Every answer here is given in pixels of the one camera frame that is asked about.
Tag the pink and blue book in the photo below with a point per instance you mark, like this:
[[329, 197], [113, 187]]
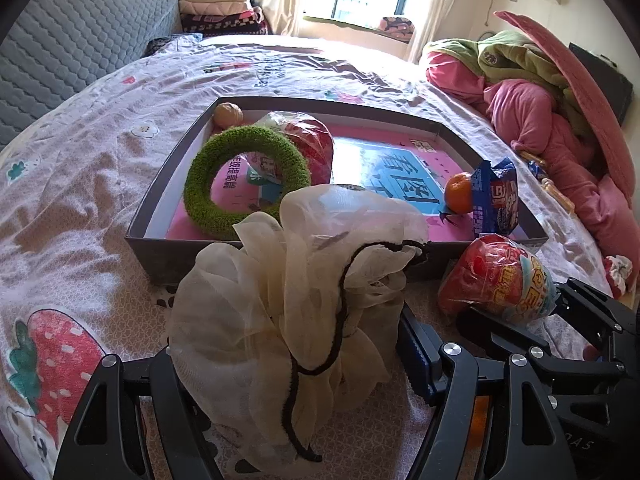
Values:
[[380, 170]]

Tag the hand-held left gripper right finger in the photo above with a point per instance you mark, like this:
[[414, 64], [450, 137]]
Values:
[[415, 356]]

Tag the green blanket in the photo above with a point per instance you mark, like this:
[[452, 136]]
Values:
[[515, 60]]

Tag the small blue packet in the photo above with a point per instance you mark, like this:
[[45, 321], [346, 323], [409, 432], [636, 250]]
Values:
[[538, 170]]

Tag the mandarin orange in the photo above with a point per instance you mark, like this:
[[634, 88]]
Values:
[[479, 412], [457, 193]]

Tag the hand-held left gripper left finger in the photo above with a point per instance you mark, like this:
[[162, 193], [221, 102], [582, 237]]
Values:
[[165, 385]]

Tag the walnut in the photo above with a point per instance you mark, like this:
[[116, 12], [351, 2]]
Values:
[[228, 114]]

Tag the red and white scrunchie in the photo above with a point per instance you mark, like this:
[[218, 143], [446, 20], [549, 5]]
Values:
[[617, 272]]

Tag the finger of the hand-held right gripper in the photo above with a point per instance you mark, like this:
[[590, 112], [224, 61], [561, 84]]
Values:
[[595, 305], [500, 332]]

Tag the yellow biscuit packet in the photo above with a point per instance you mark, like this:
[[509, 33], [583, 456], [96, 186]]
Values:
[[560, 195]]

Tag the dark checkered folded blanket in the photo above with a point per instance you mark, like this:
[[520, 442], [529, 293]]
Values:
[[225, 24]]

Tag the dark patterned pillow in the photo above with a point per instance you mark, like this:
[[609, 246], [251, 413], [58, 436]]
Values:
[[170, 44]]

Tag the patterned folded cloth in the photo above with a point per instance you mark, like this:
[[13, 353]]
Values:
[[396, 27]]

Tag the cream mesh scrunchie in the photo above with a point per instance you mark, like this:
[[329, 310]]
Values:
[[300, 310]]

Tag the black television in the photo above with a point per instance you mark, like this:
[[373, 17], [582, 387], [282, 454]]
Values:
[[600, 80]]

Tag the red snack packet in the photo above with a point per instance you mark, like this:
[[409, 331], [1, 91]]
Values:
[[500, 275], [312, 142]]

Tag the blue snack packet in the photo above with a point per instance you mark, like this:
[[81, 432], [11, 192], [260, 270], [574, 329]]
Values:
[[495, 195]]

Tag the grey cardboard box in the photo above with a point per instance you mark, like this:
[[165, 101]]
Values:
[[160, 260]]

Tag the grey quilted headboard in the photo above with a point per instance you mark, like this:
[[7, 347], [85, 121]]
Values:
[[75, 25]]

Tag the pink round cushion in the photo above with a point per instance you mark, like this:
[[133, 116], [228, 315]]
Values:
[[590, 90]]

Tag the pink crumpled blanket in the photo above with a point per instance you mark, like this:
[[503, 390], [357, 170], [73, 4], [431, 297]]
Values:
[[530, 115]]

